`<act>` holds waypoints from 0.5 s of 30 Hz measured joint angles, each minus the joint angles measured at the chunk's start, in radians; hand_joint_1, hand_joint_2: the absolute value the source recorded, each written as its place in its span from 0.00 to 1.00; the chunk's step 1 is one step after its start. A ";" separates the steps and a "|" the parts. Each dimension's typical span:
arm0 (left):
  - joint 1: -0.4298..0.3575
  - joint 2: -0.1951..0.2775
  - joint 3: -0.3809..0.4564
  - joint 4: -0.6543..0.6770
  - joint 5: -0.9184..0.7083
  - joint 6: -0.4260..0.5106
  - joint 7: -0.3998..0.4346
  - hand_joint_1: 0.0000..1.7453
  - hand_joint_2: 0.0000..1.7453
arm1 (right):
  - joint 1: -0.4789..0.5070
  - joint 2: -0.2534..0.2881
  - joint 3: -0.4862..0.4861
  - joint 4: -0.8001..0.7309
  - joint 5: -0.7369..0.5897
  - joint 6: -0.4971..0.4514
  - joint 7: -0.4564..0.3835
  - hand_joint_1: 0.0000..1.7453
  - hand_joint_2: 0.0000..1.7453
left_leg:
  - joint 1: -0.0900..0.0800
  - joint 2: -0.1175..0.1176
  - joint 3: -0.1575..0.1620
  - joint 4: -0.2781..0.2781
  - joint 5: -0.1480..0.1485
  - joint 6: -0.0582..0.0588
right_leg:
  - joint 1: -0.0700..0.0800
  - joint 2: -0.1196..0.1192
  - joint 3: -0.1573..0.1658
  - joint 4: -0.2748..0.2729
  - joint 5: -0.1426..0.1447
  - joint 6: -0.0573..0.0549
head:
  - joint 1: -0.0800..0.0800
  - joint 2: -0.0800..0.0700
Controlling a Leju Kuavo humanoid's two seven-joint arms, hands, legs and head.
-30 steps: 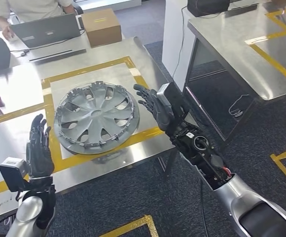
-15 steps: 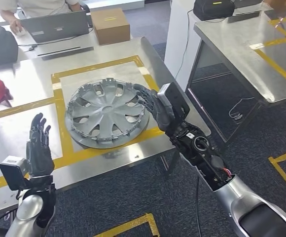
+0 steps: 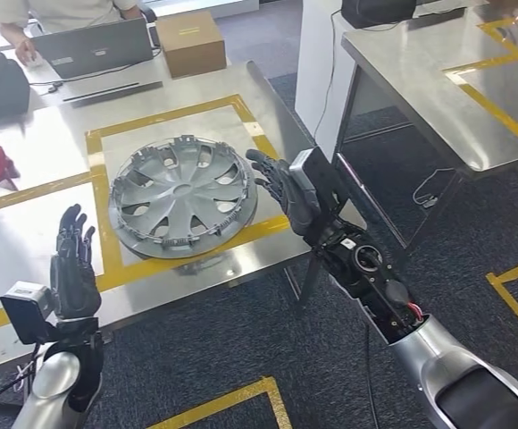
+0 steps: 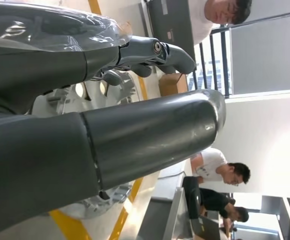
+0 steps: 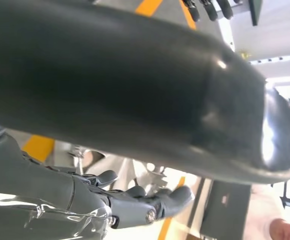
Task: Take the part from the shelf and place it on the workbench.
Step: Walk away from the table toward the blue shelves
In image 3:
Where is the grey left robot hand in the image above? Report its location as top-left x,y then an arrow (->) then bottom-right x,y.
49,204 -> 102,321

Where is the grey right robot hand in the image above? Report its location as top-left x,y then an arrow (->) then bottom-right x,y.
245,147 -> 320,238

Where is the silver plastic wheel hubcap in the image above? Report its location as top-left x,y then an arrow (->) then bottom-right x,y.
107,134 -> 259,260

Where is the steel workbench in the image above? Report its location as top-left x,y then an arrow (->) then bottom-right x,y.
332,0 -> 518,250
0,17 -> 367,380

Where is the yellow workbench tape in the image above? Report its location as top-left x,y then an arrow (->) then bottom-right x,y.
442,8 -> 518,139
0,94 -> 291,338

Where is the white pillar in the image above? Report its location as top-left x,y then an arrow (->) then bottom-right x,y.
294,0 -> 358,158

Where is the black keyboard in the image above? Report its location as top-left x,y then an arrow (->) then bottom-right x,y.
62,80 -> 164,109

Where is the brown cardboard box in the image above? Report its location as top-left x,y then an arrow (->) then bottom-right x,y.
156,10 -> 227,80

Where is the black bag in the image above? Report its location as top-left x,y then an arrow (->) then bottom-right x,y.
0,50 -> 31,125

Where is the black case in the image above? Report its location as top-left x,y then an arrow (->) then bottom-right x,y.
341,0 -> 417,29

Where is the black monitor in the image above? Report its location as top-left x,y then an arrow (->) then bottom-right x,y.
31,17 -> 155,80

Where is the person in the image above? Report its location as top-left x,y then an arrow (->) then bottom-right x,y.
0,0 -> 144,67

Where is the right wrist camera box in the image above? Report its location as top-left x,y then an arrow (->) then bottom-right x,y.
288,147 -> 351,223

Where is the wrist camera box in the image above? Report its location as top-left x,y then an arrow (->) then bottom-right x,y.
288,147 -> 351,223
0,281 -> 57,346

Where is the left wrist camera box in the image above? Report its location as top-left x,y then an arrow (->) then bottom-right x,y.
0,281 -> 57,346

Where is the black hanging cable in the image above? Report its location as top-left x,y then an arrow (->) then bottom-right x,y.
313,8 -> 344,140

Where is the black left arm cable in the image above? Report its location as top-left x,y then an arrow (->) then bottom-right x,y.
0,343 -> 41,418

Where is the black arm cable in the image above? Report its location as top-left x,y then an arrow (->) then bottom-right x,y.
363,322 -> 380,429
0,343 -> 41,418

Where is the white floor cable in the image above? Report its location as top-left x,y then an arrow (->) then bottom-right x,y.
412,168 -> 457,207

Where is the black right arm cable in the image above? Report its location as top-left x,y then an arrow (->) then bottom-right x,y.
363,322 -> 380,429

